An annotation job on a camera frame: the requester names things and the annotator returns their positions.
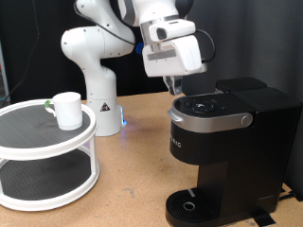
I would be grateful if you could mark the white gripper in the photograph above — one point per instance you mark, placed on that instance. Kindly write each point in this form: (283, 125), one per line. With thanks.
(176, 61)

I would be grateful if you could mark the black Keurig coffee machine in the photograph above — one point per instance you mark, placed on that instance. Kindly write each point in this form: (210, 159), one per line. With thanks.
(252, 142)

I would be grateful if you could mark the white mug with green mark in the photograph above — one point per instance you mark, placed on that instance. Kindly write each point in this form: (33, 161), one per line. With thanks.
(69, 113)

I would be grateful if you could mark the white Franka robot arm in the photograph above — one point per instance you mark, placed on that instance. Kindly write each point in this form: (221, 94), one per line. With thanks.
(98, 82)

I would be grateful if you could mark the white two-tier turntable shelf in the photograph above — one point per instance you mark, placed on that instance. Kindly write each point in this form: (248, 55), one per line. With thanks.
(47, 152)

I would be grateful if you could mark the black tape strip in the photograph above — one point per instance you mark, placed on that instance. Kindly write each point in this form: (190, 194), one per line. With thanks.
(262, 217)

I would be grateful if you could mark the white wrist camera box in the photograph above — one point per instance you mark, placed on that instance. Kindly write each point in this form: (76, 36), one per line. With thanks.
(173, 30)

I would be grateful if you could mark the grey metal rack post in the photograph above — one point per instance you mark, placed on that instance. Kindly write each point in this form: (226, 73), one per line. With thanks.
(3, 72)

